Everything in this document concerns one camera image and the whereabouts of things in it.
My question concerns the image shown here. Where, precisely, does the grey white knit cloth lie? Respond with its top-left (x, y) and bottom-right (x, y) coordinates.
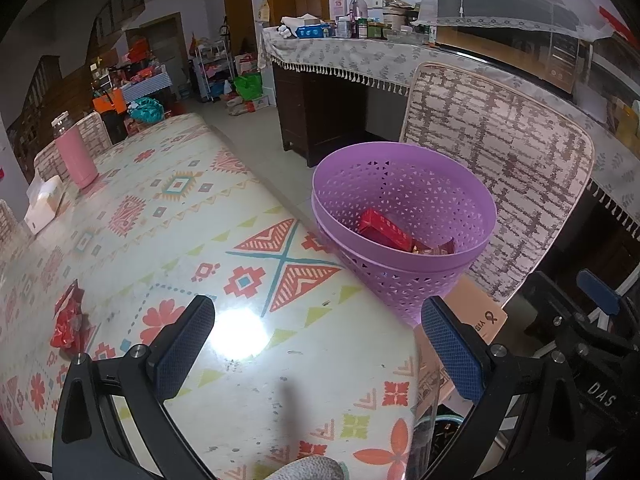
top-left (272, 455), bottom-right (346, 480)

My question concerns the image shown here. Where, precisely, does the wooden staircase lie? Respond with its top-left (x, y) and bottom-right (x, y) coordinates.
top-left (7, 0), bottom-right (146, 128)

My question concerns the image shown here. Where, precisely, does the patterned chair back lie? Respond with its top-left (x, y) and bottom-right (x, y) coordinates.
top-left (400, 62), bottom-right (596, 306)

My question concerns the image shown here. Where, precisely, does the orange box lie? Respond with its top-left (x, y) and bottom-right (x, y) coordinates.
top-left (92, 91), bottom-right (126, 113)

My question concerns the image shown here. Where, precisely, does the patterned tablecloth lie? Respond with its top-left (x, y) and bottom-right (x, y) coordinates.
top-left (0, 112), bottom-right (441, 480)

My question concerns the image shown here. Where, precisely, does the printed cardboard box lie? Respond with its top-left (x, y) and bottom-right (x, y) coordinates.
top-left (414, 280), bottom-right (508, 411)

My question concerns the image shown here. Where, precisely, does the green shopping bag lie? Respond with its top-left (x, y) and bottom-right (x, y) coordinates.
top-left (234, 72), bottom-right (263, 101)

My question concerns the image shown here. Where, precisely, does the dark wooden sideboard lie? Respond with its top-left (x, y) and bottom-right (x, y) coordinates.
top-left (272, 62), bottom-right (411, 168)

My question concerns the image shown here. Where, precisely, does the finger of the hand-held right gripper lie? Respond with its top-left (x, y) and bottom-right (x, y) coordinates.
top-left (575, 269), bottom-right (640, 347)
top-left (524, 271), bottom-right (632, 362)

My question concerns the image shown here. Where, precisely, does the blue checkered table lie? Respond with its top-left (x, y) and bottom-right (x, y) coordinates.
top-left (120, 70), bottom-right (173, 103)

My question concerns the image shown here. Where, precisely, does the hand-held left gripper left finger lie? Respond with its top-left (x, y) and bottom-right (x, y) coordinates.
top-left (51, 295), bottom-right (217, 480)

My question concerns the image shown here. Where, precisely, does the crumpled red foil bag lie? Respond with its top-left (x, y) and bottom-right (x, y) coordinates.
top-left (49, 279), bottom-right (90, 351)

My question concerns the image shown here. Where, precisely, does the leaf print fringed cloth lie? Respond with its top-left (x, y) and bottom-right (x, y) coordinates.
top-left (262, 25), bottom-right (640, 241)

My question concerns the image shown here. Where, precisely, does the teal bin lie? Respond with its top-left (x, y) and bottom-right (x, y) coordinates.
top-left (415, 412), bottom-right (471, 480)

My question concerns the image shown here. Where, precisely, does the white tissue box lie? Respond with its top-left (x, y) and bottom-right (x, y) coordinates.
top-left (24, 175), bottom-right (66, 235)

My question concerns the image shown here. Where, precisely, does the red cigarette box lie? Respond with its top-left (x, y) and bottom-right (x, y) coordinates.
top-left (357, 209), bottom-right (413, 252)

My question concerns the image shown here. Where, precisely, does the mesh food cover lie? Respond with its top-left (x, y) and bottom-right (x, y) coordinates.
top-left (417, 0), bottom-right (613, 96)

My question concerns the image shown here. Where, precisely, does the white metal rack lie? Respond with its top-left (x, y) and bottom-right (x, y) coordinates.
top-left (192, 42), bottom-right (233, 103)

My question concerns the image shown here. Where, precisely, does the clear plastic bottle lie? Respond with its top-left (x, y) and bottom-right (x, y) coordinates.
top-left (350, 0), bottom-right (370, 38)

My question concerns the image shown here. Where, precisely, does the teal bag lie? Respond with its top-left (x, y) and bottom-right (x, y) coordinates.
top-left (127, 97), bottom-right (165, 123)

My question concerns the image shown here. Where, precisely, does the pink thermos bottle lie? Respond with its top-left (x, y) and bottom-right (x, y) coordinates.
top-left (52, 111), bottom-right (99, 190)

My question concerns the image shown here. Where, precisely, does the patterned chair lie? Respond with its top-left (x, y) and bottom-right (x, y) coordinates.
top-left (400, 62), bottom-right (596, 306)
top-left (34, 111), bottom-right (113, 181)
top-left (0, 200), bottom-right (31, 258)

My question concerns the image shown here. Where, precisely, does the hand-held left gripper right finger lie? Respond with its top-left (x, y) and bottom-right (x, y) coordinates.
top-left (420, 295), bottom-right (587, 480)

